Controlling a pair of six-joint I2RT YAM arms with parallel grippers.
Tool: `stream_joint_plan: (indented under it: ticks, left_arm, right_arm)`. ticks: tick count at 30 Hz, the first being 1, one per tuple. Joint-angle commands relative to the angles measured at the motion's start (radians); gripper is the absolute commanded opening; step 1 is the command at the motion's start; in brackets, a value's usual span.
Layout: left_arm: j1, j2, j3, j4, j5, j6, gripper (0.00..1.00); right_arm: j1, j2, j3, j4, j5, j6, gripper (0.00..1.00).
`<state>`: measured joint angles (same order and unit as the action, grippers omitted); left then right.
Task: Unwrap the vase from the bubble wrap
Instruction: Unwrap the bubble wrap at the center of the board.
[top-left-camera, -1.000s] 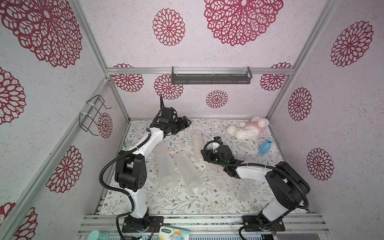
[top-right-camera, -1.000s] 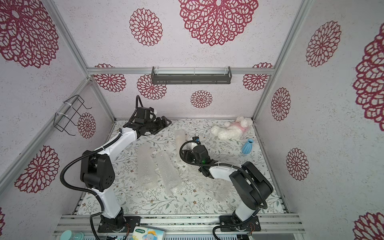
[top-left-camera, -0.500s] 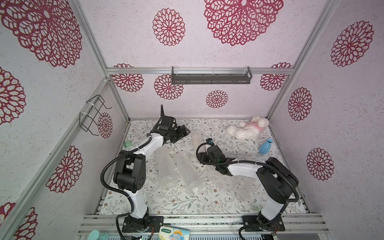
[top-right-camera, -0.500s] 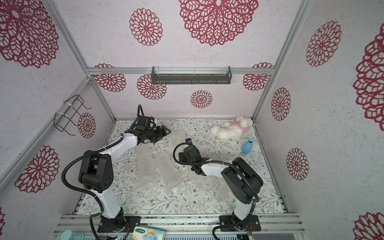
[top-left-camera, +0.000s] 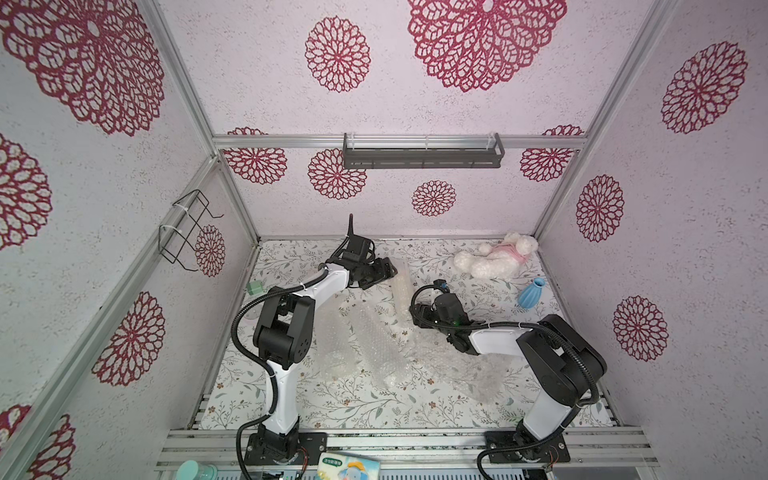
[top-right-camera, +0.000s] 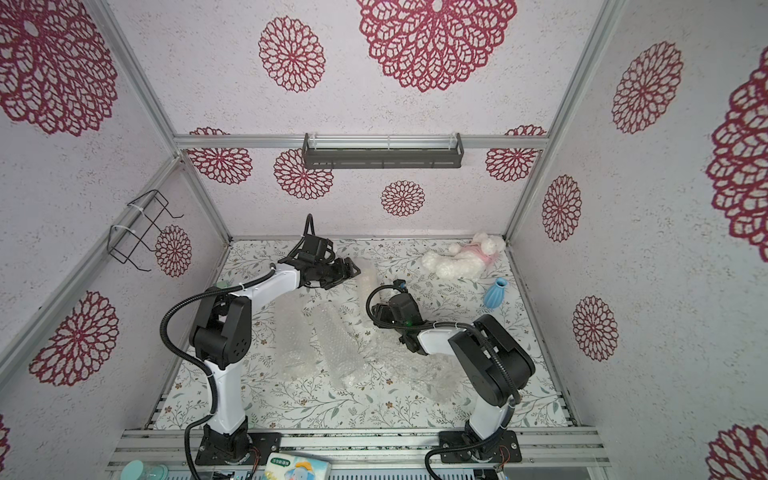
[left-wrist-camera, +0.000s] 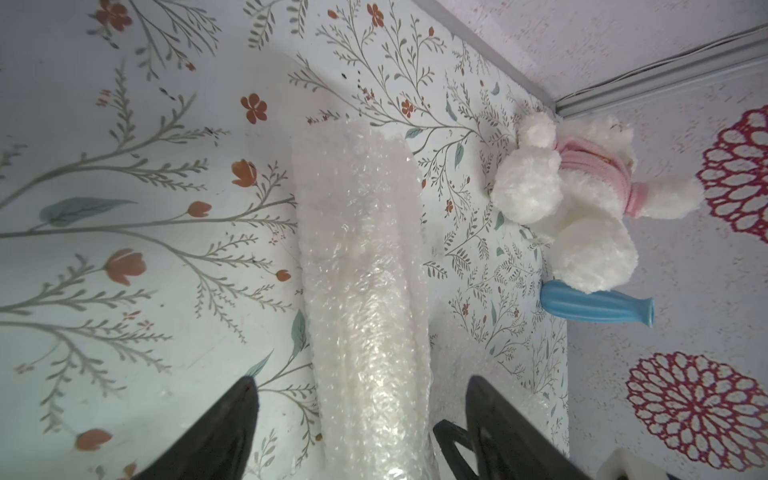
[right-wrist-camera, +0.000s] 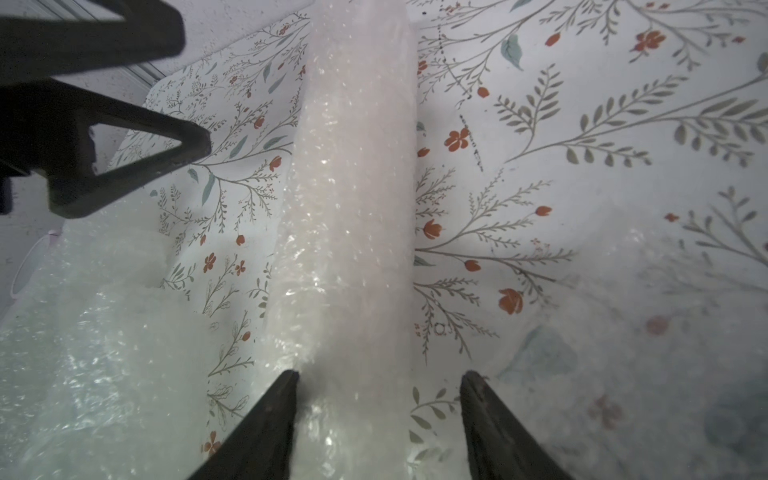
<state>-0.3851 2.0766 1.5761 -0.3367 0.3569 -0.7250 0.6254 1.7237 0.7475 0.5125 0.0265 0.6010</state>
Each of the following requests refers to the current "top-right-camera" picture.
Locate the loose bubble wrap sheet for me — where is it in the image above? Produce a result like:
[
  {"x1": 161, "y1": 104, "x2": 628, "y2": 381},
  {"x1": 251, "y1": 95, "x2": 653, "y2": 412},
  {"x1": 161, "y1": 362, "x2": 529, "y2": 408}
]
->
[{"x1": 274, "y1": 292, "x2": 317, "y2": 379}]

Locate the teal bottle cap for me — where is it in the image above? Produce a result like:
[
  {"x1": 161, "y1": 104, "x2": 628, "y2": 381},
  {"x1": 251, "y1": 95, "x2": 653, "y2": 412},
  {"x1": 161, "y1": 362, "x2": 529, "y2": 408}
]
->
[{"x1": 120, "y1": 460, "x2": 169, "y2": 480}]

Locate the blue vase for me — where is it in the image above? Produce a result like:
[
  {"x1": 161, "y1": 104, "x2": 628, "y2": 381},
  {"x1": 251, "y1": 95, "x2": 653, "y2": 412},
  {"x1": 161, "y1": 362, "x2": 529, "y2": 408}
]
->
[{"x1": 483, "y1": 278, "x2": 509, "y2": 310}]

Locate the tissue pack with cartoon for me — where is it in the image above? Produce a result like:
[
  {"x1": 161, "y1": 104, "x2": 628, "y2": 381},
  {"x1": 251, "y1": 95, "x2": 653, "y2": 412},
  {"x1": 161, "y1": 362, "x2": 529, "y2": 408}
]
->
[{"x1": 264, "y1": 452, "x2": 332, "y2": 480}]

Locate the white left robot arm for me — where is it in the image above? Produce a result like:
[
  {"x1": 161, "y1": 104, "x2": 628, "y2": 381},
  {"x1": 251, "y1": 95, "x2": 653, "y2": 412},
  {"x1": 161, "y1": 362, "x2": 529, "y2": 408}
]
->
[{"x1": 159, "y1": 234, "x2": 361, "y2": 479}]

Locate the bubble wrap around vase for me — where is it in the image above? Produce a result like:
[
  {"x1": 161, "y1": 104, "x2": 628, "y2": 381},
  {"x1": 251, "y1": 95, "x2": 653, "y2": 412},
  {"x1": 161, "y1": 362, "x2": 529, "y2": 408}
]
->
[{"x1": 309, "y1": 301, "x2": 466, "y2": 402}]

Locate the white plush dog pink shirt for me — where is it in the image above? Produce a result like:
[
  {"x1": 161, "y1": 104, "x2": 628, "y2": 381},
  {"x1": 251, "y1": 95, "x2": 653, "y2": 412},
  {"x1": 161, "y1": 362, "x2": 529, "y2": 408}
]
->
[{"x1": 421, "y1": 233, "x2": 506, "y2": 280}]

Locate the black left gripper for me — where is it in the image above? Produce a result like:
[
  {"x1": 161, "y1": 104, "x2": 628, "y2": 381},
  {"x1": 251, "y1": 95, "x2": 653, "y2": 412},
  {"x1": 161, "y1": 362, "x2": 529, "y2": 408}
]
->
[{"x1": 315, "y1": 256, "x2": 361, "y2": 291}]

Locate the black wall shelf rack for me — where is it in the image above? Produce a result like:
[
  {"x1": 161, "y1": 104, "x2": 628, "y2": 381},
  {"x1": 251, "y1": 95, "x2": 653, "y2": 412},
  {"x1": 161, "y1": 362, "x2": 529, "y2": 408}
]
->
[{"x1": 301, "y1": 134, "x2": 465, "y2": 170}]

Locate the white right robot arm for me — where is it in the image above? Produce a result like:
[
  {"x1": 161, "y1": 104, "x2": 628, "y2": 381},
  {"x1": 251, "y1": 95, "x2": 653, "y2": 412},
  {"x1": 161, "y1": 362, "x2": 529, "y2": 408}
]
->
[{"x1": 364, "y1": 279, "x2": 536, "y2": 450}]

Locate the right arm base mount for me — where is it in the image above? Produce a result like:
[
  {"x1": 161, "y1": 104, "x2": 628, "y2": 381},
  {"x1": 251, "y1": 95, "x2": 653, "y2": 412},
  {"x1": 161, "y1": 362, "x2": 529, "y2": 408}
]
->
[{"x1": 437, "y1": 429, "x2": 522, "y2": 464}]

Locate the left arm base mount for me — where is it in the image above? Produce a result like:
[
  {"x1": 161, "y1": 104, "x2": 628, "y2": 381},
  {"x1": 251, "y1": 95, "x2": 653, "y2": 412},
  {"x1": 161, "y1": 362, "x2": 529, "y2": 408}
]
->
[{"x1": 195, "y1": 421, "x2": 282, "y2": 466}]

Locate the black wire wall basket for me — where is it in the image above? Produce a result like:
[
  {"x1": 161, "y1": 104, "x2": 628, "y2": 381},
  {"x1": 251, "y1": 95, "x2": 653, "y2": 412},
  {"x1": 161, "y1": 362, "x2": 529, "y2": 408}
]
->
[{"x1": 106, "y1": 189, "x2": 184, "y2": 273}]

